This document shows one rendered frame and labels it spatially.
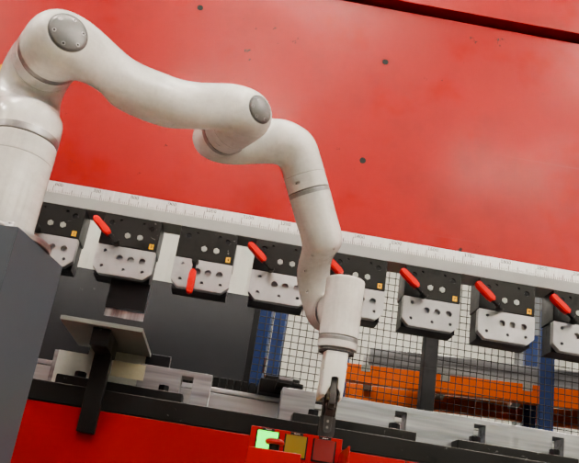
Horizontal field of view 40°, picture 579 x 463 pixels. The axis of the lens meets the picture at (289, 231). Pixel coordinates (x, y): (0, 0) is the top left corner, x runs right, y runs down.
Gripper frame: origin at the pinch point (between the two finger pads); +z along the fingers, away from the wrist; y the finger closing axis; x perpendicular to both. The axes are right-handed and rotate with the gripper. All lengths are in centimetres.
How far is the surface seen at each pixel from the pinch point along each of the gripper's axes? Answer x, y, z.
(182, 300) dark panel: -44, -86, -37
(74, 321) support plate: -57, -6, -14
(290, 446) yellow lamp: -6.2, -9.8, 4.9
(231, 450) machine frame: -19.0, -17.8, 7.5
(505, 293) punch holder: 45, -35, -43
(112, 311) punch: -55, -34, -22
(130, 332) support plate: -44.7, -7.1, -13.8
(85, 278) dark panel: -76, -85, -39
